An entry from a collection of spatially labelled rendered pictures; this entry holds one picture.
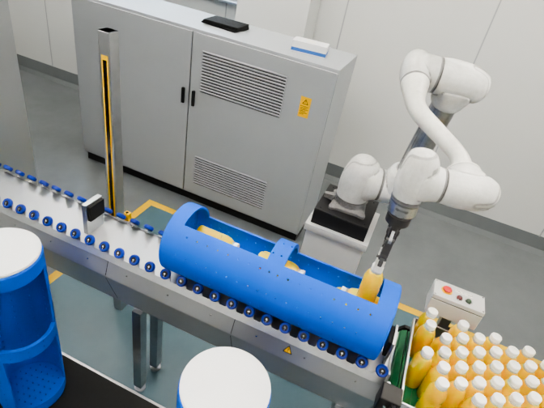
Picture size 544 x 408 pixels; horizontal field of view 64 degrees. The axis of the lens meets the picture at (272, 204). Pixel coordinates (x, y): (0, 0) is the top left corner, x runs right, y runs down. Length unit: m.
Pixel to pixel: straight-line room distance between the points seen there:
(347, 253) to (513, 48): 2.48
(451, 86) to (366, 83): 2.54
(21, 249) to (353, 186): 1.40
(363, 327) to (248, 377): 0.41
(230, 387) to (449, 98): 1.25
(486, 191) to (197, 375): 1.00
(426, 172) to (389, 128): 3.05
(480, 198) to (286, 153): 2.08
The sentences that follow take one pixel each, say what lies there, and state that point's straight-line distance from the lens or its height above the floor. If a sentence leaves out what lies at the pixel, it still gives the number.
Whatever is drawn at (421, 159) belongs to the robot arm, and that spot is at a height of 1.74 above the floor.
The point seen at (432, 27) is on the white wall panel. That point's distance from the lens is 4.06.
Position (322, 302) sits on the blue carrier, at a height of 1.17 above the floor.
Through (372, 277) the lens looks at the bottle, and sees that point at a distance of 1.51.
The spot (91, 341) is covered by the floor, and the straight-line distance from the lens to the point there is 2.85.
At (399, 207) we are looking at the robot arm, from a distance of 1.32.
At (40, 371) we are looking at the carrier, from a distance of 2.58.
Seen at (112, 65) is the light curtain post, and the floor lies 1.56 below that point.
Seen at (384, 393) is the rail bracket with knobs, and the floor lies 1.00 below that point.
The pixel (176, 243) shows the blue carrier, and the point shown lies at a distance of 1.64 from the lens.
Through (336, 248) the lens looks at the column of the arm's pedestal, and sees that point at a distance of 2.17.
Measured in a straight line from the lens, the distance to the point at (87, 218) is 2.01.
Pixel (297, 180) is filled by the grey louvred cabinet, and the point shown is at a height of 0.58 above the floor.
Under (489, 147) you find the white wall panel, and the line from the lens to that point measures 4.31.
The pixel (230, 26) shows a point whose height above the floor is 1.48.
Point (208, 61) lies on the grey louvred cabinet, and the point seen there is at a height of 1.25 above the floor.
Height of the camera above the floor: 2.24
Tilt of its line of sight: 34 degrees down
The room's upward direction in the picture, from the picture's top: 12 degrees clockwise
